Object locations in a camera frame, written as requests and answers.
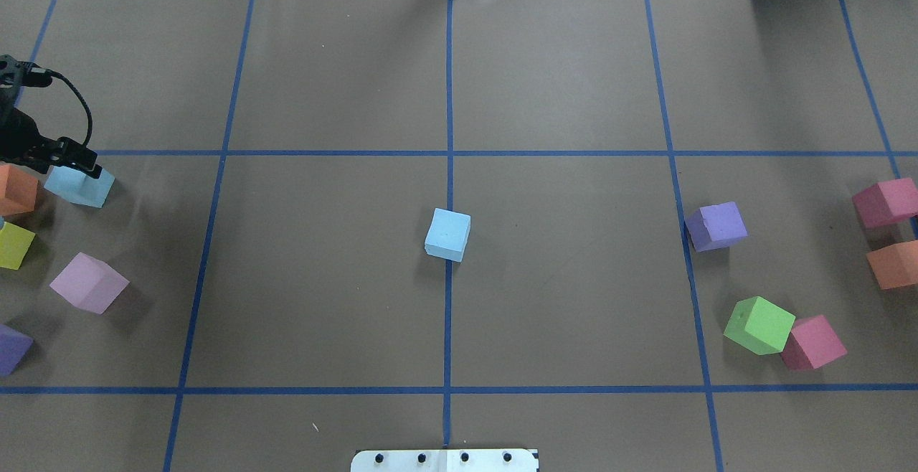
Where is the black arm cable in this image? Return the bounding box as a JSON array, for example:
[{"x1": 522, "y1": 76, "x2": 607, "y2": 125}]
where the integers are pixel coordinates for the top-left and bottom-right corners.
[{"x1": 29, "y1": 69, "x2": 94, "y2": 148}]

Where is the orange block near cyan bin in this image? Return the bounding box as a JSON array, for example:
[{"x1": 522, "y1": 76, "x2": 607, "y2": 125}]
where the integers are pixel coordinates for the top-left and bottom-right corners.
[{"x1": 1, "y1": 164, "x2": 39, "y2": 217}]

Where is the orange block near pink bin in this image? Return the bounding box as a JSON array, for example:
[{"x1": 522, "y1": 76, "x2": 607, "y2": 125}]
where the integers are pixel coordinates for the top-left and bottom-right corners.
[{"x1": 866, "y1": 240, "x2": 917, "y2": 290}]

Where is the light blue block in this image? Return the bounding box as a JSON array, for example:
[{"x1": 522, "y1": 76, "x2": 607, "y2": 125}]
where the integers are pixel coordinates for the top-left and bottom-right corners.
[
  {"x1": 424, "y1": 208, "x2": 472, "y2": 263},
  {"x1": 44, "y1": 167, "x2": 115, "y2": 209}
]

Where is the purple block near cyan bin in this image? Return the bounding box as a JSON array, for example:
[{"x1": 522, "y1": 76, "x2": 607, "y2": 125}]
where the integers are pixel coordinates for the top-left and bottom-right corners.
[{"x1": 1, "y1": 324, "x2": 34, "y2": 377}]

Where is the purple block near pink bin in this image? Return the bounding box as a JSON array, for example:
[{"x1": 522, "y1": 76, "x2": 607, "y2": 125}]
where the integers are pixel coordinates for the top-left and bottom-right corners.
[{"x1": 685, "y1": 202, "x2": 749, "y2": 252}]

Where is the yellow block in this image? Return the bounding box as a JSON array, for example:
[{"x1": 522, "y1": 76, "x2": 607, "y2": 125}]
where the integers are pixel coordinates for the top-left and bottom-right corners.
[{"x1": 1, "y1": 222, "x2": 36, "y2": 270}]

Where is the magenta block near pink bin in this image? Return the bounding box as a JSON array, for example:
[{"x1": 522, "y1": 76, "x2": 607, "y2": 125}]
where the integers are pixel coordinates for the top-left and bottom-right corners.
[{"x1": 851, "y1": 178, "x2": 917, "y2": 229}]

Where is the light pink block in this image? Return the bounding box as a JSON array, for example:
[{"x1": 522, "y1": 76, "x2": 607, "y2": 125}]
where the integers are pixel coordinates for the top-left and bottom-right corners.
[{"x1": 49, "y1": 252, "x2": 129, "y2": 314}]

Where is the magenta block beside green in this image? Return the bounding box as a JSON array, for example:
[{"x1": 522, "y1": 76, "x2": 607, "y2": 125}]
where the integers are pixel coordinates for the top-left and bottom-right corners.
[{"x1": 780, "y1": 315, "x2": 847, "y2": 371}]

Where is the white camera post base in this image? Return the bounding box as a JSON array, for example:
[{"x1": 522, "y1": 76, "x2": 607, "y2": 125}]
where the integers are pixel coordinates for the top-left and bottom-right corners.
[{"x1": 350, "y1": 448, "x2": 540, "y2": 471}]

